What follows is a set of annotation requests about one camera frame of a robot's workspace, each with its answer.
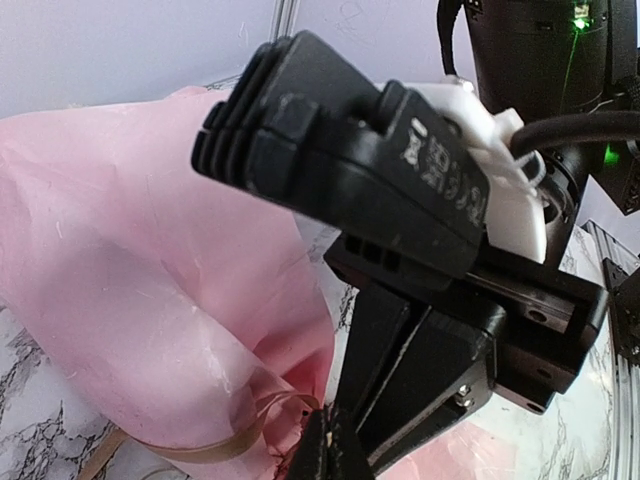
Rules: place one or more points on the beige raffia ribbon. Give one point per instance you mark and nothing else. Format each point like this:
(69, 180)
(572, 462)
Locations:
(239, 441)

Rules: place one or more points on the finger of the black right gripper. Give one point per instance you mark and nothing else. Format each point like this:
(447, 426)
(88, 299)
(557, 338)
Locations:
(382, 322)
(439, 373)

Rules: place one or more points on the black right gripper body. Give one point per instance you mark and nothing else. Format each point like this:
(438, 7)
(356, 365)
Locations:
(553, 318)

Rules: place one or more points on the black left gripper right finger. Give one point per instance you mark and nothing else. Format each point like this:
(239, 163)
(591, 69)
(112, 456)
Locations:
(350, 445)

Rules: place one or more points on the pink wrapping paper sheet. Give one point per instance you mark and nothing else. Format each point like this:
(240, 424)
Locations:
(169, 301)

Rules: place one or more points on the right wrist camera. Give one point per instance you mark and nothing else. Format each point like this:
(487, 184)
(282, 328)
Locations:
(304, 129)

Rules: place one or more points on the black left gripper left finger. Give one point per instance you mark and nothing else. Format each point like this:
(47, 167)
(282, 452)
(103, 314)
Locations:
(310, 461)

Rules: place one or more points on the left aluminium frame post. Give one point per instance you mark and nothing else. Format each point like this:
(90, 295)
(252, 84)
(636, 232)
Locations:
(284, 17)

